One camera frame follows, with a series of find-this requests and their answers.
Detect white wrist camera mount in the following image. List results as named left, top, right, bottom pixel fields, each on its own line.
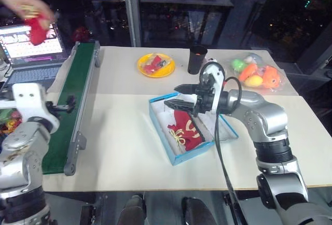
left=199, top=61, right=227, bottom=113
left=11, top=82, right=61, bottom=133

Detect dark rounded shape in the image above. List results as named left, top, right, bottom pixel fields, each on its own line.
left=181, top=196, right=217, bottom=225
left=118, top=195, right=146, bottom=225

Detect clear plastic toy bag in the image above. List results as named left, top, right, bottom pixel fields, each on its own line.
left=227, top=52, right=286, bottom=94

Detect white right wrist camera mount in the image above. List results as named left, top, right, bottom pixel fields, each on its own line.
left=199, top=61, right=227, bottom=113

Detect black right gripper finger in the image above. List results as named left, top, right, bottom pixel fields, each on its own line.
left=174, top=83, right=199, bottom=95
left=163, top=99, right=198, bottom=112

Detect blue cardboard shoebox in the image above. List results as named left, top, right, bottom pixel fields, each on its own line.
left=148, top=91, right=240, bottom=167

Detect green conveyor belt grey frame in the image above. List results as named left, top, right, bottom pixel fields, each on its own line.
left=41, top=40, right=101, bottom=177

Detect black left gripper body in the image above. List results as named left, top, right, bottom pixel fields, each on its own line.
left=45, top=101, right=67, bottom=114

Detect red items in clear bag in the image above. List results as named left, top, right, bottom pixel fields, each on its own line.
left=142, top=54, right=169, bottom=75

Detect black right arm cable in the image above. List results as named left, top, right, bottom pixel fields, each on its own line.
left=214, top=76, right=248, bottom=225

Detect colourful toy pile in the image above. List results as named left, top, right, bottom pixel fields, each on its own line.
left=0, top=107, right=23, bottom=135

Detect yellow round plate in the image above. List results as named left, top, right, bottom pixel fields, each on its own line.
left=136, top=52, right=176, bottom=78

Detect metal window pillar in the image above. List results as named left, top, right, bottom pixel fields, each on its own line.
left=122, top=0, right=142, bottom=47

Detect green toy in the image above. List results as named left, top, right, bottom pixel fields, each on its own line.
left=231, top=59, right=247, bottom=72

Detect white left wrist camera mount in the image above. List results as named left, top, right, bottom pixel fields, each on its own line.
left=11, top=82, right=61, bottom=133

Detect red cloth shoe gold print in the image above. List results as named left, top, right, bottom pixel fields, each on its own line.
left=167, top=109, right=207, bottom=151

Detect yellow lemon toy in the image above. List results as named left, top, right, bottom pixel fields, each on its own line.
left=244, top=75, right=264, bottom=89

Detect orange carrot toy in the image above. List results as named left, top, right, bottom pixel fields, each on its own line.
left=238, top=63, right=258, bottom=82

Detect person's bare hand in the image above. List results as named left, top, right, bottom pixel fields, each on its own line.
left=0, top=0, right=56, bottom=24

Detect orange fish toy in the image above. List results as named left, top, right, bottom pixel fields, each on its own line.
left=261, top=65, right=283, bottom=90

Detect black plastic cup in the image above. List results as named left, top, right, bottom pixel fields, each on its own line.
left=187, top=45, right=209, bottom=76

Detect open grey laptop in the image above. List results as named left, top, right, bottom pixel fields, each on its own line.
left=0, top=22, right=66, bottom=91

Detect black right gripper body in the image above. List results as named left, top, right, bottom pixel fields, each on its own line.
left=192, top=83, right=218, bottom=118

